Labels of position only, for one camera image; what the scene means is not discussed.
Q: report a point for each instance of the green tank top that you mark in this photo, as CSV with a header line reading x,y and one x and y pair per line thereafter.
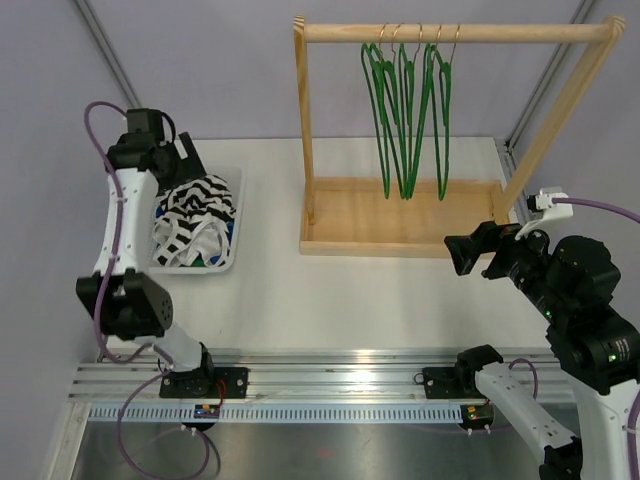
x,y
202,262

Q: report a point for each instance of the wooden clothes rack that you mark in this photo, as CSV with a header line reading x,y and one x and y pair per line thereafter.
x,y
347,214

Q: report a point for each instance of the blue tank top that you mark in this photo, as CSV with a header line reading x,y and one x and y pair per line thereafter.
x,y
185,231

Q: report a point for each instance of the black white striped top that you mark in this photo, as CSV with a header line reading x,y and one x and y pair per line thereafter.
x,y
211,188

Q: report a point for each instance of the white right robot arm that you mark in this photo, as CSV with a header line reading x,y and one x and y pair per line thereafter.
x,y
571,286

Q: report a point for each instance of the white plastic basket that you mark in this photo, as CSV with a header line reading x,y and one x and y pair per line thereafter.
x,y
235,178

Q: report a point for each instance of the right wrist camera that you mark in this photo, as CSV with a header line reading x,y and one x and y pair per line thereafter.
x,y
549,212

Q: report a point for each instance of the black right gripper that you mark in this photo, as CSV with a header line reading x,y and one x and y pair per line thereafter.
x,y
486,237

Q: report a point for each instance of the white slotted cable duct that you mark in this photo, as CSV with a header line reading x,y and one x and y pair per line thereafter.
x,y
311,414

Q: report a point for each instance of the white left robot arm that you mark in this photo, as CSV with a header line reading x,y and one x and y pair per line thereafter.
x,y
149,159

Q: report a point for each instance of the aluminium mounting rail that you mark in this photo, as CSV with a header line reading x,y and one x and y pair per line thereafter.
x,y
349,376

